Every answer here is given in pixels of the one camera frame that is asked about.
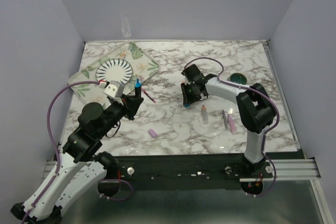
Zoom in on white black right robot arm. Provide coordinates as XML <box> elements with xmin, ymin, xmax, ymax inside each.
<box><xmin>181</xmin><ymin>64</ymin><xmax>278</xmax><ymax>178</ymax></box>

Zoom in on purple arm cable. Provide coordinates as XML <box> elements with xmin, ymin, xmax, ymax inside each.
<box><xmin>183</xmin><ymin>57</ymin><xmax>279</xmax><ymax>198</ymax></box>
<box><xmin>19</xmin><ymin>81</ymin><xmax>133</xmax><ymax>224</ymax></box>

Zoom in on grey pen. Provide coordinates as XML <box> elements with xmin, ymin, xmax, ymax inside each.
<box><xmin>222</xmin><ymin>110</ymin><xmax>229</xmax><ymax>130</ymax></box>

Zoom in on blue striped white plate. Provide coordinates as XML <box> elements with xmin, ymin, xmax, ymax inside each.
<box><xmin>96</xmin><ymin>58</ymin><xmax>133</xmax><ymax>84</ymax></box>

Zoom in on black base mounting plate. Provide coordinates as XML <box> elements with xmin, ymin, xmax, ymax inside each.
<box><xmin>104</xmin><ymin>154</ymin><xmax>272</xmax><ymax>191</ymax></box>

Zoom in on floral rectangular tray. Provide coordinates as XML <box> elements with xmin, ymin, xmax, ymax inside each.
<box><xmin>68</xmin><ymin>41</ymin><xmax>159</xmax><ymax>94</ymax></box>

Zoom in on clear champagne glass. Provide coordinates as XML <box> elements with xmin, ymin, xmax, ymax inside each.
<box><xmin>120</xmin><ymin>12</ymin><xmax>131</xmax><ymax>40</ymax></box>

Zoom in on pink highlighter pen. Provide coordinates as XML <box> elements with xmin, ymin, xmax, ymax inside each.
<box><xmin>227</xmin><ymin>114</ymin><xmax>237</xmax><ymax>134</ymax></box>

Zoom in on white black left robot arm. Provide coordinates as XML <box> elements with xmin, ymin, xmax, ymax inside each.
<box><xmin>11</xmin><ymin>95</ymin><xmax>144</xmax><ymax>223</ymax></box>

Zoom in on purple pen cap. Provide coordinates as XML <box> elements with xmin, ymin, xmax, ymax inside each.
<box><xmin>148</xmin><ymin>129</ymin><xmax>157</xmax><ymax>138</ymax></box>

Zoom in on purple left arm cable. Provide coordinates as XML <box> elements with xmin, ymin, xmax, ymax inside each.
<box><xmin>19</xmin><ymin>81</ymin><xmax>133</xmax><ymax>224</ymax></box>

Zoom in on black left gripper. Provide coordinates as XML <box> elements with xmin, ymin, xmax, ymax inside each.
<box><xmin>97</xmin><ymin>93</ymin><xmax>144</xmax><ymax>138</ymax></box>

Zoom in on green ceramic cup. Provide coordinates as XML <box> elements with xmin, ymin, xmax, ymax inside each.
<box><xmin>228</xmin><ymin>73</ymin><xmax>247</xmax><ymax>85</ymax></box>

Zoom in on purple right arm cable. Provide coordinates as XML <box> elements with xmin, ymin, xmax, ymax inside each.
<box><xmin>183</xmin><ymin>57</ymin><xmax>279</xmax><ymax>198</ymax></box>

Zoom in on orange tipped clear marker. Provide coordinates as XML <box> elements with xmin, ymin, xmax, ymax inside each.
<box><xmin>201</xmin><ymin>105</ymin><xmax>208</xmax><ymax>124</ymax></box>

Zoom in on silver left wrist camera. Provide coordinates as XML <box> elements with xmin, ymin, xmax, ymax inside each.
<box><xmin>103</xmin><ymin>81</ymin><xmax>124</xmax><ymax>99</ymax></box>

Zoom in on blue black highlighter pen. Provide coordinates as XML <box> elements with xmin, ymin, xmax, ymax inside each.
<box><xmin>134</xmin><ymin>79</ymin><xmax>142</xmax><ymax>98</ymax></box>

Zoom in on pink thin pen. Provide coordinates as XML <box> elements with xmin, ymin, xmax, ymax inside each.
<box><xmin>142</xmin><ymin>89</ymin><xmax>156</xmax><ymax>103</ymax></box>

